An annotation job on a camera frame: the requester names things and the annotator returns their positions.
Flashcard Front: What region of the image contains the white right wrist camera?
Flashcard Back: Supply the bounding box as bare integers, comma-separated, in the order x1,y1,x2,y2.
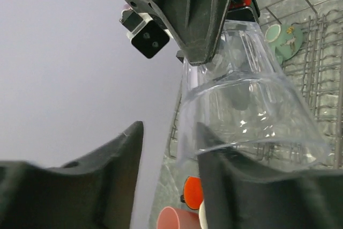
120,5,170,59

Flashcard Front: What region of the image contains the grey wire dish rack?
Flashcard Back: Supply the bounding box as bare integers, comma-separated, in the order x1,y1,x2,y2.
166,0,342,171

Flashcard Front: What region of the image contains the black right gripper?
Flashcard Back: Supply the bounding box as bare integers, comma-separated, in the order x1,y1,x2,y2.
125,0,260,65

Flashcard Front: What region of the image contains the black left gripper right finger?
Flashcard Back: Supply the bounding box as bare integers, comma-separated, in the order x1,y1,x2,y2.
197,121,343,229

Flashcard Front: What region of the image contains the clear glass cup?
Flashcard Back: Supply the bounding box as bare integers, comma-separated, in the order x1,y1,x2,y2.
177,20,330,172

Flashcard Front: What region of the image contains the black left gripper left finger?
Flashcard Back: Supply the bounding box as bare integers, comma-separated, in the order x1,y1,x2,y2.
1,121,144,228

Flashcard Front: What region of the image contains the pink plastic cup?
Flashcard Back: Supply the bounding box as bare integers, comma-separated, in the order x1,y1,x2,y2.
156,206,201,229

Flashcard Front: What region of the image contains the orange mug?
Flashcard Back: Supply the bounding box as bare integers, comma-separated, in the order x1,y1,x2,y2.
180,176,204,210

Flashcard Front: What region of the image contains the mint green ceramic mug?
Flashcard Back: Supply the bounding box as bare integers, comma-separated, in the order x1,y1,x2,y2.
265,24,303,65

